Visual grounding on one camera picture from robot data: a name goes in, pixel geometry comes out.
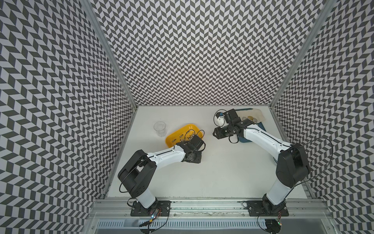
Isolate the aluminium corner post left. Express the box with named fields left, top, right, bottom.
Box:
left=80, top=0, right=137, bottom=110

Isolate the aluminium corner post right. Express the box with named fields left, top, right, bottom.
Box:
left=270, top=0, right=337, bottom=109

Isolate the clear plastic cup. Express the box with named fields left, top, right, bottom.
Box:
left=153, top=121, right=167, bottom=137

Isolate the yellow plastic storage box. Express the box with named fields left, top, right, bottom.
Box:
left=165, top=124, right=204, bottom=148

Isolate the aluminium corner post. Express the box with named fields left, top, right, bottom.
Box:
left=270, top=0, right=337, bottom=109
left=80, top=0, right=137, bottom=110

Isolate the teal plastic tray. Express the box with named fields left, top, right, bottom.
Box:
left=235, top=108, right=266, bottom=131

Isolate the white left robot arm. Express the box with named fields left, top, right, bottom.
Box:
left=117, top=135, right=206, bottom=209

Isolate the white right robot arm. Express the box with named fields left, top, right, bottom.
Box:
left=213, top=109, right=310, bottom=216

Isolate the beige folded cloth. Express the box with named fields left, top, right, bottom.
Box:
left=237, top=109, right=266, bottom=123

